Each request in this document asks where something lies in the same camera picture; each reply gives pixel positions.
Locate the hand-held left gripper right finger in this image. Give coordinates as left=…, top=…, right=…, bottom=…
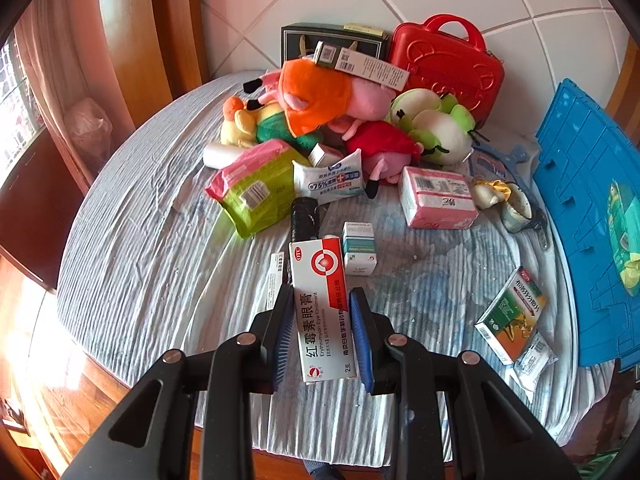
left=348, top=287, right=583, bottom=480

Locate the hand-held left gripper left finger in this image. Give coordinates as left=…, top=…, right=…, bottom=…
left=59, top=284, right=296, bottom=480

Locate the red white ointment box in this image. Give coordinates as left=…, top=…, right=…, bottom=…
left=289, top=234, right=358, bottom=385

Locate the green pink plastic packet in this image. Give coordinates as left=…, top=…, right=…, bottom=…
left=205, top=139, right=311, bottom=240

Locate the pink tissue pack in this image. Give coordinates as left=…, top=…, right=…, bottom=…
left=399, top=166, right=480, bottom=231

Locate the blue plastic crate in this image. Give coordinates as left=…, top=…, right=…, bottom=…
left=532, top=78, right=640, bottom=373

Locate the narrow white box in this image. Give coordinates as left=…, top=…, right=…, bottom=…
left=270, top=252, right=291, bottom=306

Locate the small teal white medicine box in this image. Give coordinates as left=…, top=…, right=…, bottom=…
left=342, top=221, right=378, bottom=277

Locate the black cylinder tube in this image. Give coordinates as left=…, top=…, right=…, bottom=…
left=291, top=197, right=321, bottom=281

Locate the grey striped bed sheet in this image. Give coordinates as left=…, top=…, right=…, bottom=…
left=57, top=72, right=616, bottom=466

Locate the green orange medicine box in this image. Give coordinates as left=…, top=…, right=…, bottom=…
left=475, top=266, right=548, bottom=366

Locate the white blue wet wipes pack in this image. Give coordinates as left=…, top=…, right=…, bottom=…
left=292, top=149, right=363, bottom=206

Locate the white sachet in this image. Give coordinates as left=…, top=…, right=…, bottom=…
left=510, top=332, right=558, bottom=403

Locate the white roll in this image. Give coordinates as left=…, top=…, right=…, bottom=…
left=202, top=142, right=246, bottom=167

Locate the pink pig plush red dress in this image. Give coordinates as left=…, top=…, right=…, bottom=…
left=327, top=117, right=426, bottom=200

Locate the white ceramic cup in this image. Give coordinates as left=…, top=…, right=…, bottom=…
left=500, top=185, right=533, bottom=233

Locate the yellow green plush toy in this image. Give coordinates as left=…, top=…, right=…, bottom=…
left=220, top=96, right=323, bottom=153

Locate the green white frog plush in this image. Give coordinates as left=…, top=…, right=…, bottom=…
left=385, top=88, right=488, bottom=166

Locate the pink pig plush orange dress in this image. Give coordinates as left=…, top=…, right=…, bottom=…
left=243, top=57, right=401, bottom=136

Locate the dark wooden cabinet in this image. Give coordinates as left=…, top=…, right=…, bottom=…
left=0, top=125, right=91, bottom=291

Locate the small red suitcase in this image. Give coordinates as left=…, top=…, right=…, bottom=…
left=389, top=14, right=506, bottom=128

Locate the pink translucent plastic bag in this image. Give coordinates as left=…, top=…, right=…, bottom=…
left=65, top=97, right=113, bottom=161

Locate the dark framed box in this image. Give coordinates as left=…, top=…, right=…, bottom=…
left=280, top=22, right=391, bottom=68

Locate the pale yellow flat box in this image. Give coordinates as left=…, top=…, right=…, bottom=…
left=344, top=22, right=388, bottom=41

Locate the window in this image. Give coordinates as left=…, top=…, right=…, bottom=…
left=0, top=40, right=46, bottom=171

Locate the pink curtain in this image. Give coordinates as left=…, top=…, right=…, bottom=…
left=15, top=0, right=161, bottom=161

